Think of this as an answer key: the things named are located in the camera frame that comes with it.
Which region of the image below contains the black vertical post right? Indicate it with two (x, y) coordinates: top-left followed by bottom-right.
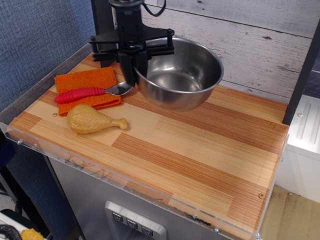
(282, 24), (320, 125)

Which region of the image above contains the silver button control panel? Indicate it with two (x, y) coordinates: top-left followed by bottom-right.
(104, 200), (167, 240)

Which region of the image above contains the orange folded cloth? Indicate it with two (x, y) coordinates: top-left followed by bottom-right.
(55, 67), (123, 117)

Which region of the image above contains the clear acrylic counter guard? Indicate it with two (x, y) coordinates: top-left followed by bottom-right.
(1, 117), (288, 240)

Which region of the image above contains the yellow object bottom left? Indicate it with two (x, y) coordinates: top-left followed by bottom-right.
(20, 228), (45, 240)

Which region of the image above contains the black vertical post left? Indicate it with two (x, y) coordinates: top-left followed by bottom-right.
(91, 0), (117, 68)

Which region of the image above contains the black vertical post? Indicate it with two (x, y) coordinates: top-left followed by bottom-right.
(282, 24), (320, 125)
(91, 0), (117, 68)

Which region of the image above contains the plastic toy chicken drumstick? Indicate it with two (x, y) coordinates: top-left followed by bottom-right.
(66, 104), (128, 134)

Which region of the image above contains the stainless steel cabinet front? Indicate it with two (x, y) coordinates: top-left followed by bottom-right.
(48, 158), (226, 240)

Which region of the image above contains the white ribbed appliance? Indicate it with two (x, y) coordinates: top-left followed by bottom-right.
(275, 95), (320, 203)

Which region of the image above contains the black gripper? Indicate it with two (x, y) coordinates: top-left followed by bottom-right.
(89, 2), (175, 86)

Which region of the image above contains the stainless steel pot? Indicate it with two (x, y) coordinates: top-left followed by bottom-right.
(136, 37), (224, 112)

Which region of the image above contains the black braided cable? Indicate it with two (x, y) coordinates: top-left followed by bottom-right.
(0, 224), (23, 240)

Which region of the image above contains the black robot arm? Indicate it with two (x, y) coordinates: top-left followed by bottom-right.
(88, 0), (175, 87)

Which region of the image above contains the red handled metal spoon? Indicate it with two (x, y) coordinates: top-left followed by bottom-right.
(54, 81), (133, 104)

